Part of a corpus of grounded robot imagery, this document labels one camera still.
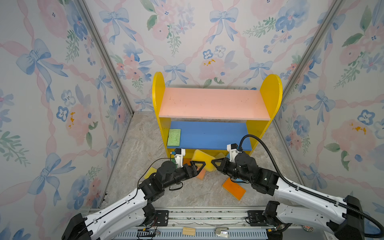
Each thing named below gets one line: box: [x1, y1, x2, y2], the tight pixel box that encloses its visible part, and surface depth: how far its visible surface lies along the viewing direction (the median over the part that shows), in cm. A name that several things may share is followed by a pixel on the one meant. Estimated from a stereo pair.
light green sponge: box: [167, 128, 181, 147], surface depth 88 cm
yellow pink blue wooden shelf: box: [152, 72, 283, 159], surface depth 72 cm
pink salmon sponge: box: [196, 168, 206, 181], surface depth 87 cm
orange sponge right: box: [222, 177, 246, 201], surface depth 83 cm
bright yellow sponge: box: [191, 149, 217, 172], surface depth 73 cm
